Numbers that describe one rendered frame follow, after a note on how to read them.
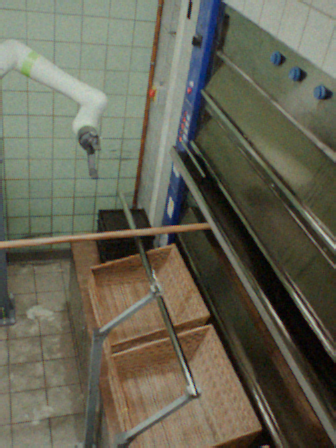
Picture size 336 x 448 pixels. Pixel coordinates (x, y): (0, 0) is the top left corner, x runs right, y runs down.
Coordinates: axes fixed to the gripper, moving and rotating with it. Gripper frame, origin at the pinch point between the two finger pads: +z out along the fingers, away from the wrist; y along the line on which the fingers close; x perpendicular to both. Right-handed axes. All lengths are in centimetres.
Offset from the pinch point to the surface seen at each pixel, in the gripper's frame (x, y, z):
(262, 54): -57, -53, 12
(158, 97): -49, 3, -81
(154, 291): -18, 32, 46
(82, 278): -3, 91, -29
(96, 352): 3, 64, 46
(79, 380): 0, 149, -3
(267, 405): -54, 53, 90
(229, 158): -56, -7, 8
